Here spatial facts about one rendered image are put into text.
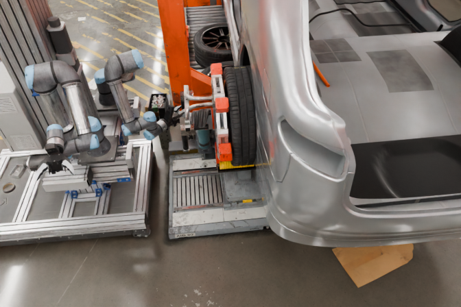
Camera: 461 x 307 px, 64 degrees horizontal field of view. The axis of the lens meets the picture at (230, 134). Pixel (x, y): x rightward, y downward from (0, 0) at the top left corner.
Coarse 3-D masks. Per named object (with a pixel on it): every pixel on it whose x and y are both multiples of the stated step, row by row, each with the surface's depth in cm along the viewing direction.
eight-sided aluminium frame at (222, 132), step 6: (216, 78) 233; (216, 84) 255; (222, 84) 228; (216, 90) 223; (222, 90) 223; (216, 96) 219; (222, 96) 220; (216, 114) 219; (216, 132) 269; (222, 132) 219; (216, 138) 265; (222, 138) 265
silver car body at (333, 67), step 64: (256, 0) 186; (320, 0) 350; (384, 0) 382; (256, 64) 189; (320, 64) 255; (384, 64) 254; (448, 64) 253; (256, 128) 209; (320, 128) 129; (384, 128) 226; (448, 128) 227; (320, 192) 145; (384, 192) 193; (448, 192) 199
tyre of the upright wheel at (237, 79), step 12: (228, 72) 227; (240, 72) 228; (228, 84) 220; (240, 84) 219; (252, 84) 219; (228, 96) 219; (240, 96) 216; (252, 96) 217; (240, 108) 215; (252, 108) 215; (240, 120) 215; (252, 120) 215; (240, 132) 216; (252, 132) 217; (240, 144) 219; (252, 144) 220; (240, 156) 226; (252, 156) 227
